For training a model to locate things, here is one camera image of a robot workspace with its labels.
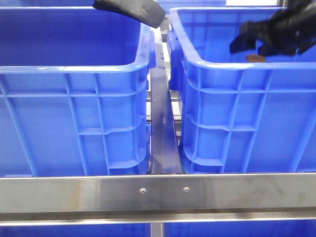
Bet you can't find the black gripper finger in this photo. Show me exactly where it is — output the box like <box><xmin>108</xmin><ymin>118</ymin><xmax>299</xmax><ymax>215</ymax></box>
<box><xmin>92</xmin><ymin>0</ymin><xmax>166</xmax><ymax>28</ymax></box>

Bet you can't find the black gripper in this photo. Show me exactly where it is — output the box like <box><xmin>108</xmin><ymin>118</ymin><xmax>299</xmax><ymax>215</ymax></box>
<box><xmin>229</xmin><ymin>0</ymin><xmax>316</xmax><ymax>56</ymax></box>

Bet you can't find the yellow mushroom push button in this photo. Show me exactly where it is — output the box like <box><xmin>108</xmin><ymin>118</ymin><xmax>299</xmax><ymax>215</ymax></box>
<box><xmin>246</xmin><ymin>54</ymin><xmax>266</xmax><ymax>63</ymax></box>

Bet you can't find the rear right blue crate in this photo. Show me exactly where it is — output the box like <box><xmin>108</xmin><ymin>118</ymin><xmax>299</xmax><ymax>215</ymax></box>
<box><xmin>157</xmin><ymin>0</ymin><xmax>227</xmax><ymax>11</ymax></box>

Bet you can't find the right blue plastic crate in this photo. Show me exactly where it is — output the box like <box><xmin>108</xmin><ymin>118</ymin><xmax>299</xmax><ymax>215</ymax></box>
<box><xmin>167</xmin><ymin>7</ymin><xmax>316</xmax><ymax>174</ymax></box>

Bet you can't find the blue plastic crate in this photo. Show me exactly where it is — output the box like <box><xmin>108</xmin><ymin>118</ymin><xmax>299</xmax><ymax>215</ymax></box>
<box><xmin>167</xmin><ymin>7</ymin><xmax>316</xmax><ymax>174</ymax></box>
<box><xmin>0</xmin><ymin>6</ymin><xmax>156</xmax><ymax>178</ymax></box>

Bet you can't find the left blue plastic crate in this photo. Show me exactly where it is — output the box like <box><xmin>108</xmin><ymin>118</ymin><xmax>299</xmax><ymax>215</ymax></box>
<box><xmin>0</xmin><ymin>6</ymin><xmax>156</xmax><ymax>178</ymax></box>

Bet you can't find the rear left blue crate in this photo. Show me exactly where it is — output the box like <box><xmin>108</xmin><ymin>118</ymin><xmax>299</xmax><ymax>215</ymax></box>
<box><xmin>0</xmin><ymin>0</ymin><xmax>94</xmax><ymax>7</ymax></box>

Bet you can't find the steel rack centre divider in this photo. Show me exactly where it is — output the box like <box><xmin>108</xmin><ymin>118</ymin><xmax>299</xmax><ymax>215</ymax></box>
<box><xmin>150</xmin><ymin>15</ymin><xmax>182</xmax><ymax>174</ymax></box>

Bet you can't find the lower right blue crate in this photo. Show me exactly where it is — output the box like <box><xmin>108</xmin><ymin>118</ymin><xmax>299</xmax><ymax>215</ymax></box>
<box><xmin>164</xmin><ymin>220</ymin><xmax>316</xmax><ymax>237</ymax></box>

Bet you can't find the lower left blue crate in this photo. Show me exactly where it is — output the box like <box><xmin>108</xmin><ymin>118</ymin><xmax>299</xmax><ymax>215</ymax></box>
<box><xmin>0</xmin><ymin>224</ymin><xmax>151</xmax><ymax>237</ymax></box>

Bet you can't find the steel rack front rail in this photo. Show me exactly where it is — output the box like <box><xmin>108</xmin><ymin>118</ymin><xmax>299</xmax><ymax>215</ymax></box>
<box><xmin>0</xmin><ymin>173</ymin><xmax>316</xmax><ymax>226</ymax></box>

